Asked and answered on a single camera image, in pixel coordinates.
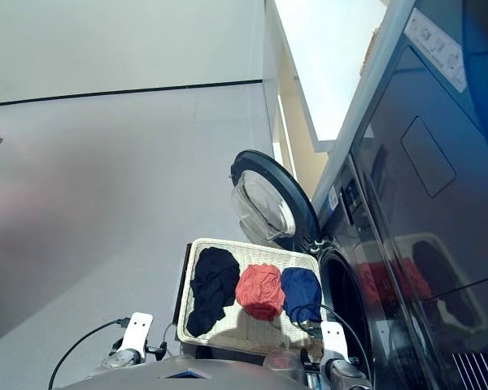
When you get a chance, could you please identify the black garment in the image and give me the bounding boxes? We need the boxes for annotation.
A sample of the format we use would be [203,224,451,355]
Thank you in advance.
[185,246,242,338]

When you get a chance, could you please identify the white warning sticker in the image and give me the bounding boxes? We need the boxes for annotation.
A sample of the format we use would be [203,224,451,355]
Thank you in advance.
[403,6,468,93]

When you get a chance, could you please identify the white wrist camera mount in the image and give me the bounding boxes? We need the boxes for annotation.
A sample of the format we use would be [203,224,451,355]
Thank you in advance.
[320,320,347,362]
[116,311,155,355]

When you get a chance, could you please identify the washing machine door hinge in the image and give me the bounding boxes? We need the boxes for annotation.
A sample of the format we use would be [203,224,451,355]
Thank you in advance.
[304,236,335,255]

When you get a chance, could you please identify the silver robot torso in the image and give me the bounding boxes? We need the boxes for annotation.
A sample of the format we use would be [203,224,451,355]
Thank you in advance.
[56,353,310,390]

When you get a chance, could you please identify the washing machine drum opening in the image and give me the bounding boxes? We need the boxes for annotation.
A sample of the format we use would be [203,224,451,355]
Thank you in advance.
[319,245,371,369]

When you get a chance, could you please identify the pale woven basket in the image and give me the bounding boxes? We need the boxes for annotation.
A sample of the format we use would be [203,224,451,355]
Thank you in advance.
[174,237,327,359]

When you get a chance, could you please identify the round glass washing machine door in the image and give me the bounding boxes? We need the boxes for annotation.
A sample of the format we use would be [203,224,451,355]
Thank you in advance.
[229,149,322,249]

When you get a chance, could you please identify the navy blue garment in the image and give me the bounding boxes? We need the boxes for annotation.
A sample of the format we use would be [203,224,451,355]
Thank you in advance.
[280,266,324,325]

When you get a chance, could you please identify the red garment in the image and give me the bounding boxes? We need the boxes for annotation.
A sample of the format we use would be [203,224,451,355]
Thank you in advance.
[234,263,286,323]

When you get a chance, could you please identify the grey washing machine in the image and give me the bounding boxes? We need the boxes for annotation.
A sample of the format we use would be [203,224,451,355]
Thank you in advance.
[311,0,488,390]

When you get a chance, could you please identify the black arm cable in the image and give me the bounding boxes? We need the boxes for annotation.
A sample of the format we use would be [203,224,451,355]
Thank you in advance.
[288,303,376,389]
[47,318,132,390]

